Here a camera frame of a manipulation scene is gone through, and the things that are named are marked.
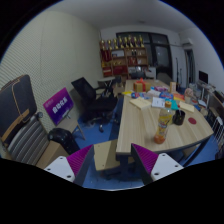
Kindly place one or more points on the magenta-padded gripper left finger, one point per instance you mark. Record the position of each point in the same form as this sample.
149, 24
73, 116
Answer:
61, 166

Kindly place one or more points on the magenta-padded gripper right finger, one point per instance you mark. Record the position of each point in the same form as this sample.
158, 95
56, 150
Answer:
163, 165

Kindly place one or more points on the brown cardboard box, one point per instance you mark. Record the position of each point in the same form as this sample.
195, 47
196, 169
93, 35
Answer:
51, 154

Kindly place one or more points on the orange drink bottle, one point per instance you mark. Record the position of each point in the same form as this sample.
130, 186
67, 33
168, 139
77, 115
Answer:
163, 126

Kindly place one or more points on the black cup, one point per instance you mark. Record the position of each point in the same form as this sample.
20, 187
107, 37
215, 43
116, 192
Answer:
179, 119

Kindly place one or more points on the purple sign board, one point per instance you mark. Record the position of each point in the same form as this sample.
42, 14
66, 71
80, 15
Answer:
58, 106

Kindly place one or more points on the yellow paper note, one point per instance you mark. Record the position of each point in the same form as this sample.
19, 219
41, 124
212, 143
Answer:
186, 106

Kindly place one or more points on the white booklet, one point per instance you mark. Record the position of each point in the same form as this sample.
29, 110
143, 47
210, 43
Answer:
158, 102

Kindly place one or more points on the cream notepad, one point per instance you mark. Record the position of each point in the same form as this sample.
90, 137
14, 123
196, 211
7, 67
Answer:
140, 103

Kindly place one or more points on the colourful book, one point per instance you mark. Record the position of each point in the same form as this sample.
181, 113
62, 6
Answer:
166, 95

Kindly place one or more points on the dark striped lounge chair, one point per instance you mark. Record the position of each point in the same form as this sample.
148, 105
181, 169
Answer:
20, 110

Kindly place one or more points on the black office chair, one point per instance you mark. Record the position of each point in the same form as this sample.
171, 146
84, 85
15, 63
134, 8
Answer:
96, 103

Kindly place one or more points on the pink flower pot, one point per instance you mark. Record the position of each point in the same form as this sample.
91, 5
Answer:
189, 95

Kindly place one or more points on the pink box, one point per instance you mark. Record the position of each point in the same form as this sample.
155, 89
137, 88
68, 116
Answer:
161, 88

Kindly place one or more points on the small upright cardboard box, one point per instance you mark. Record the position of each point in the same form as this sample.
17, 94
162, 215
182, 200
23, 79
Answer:
173, 87

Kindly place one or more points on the gift box with red ribbon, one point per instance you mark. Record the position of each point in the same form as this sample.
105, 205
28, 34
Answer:
141, 86

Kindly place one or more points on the long side desk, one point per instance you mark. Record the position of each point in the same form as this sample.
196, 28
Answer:
210, 91

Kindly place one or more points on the black tripod stand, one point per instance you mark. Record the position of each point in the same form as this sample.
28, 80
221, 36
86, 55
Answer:
177, 71

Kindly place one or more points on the black computer monitor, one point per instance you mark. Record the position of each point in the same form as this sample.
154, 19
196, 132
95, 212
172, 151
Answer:
203, 76

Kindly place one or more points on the wooden shelf unit with trophies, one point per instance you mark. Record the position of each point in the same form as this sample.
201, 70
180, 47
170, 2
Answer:
120, 60

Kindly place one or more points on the white air conditioner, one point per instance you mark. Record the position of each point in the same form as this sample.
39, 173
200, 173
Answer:
187, 42

